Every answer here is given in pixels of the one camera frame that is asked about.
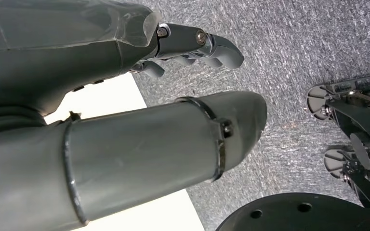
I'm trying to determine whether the black round plate with holes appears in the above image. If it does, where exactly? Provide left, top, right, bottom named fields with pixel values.
left=216, top=192, right=370, bottom=231

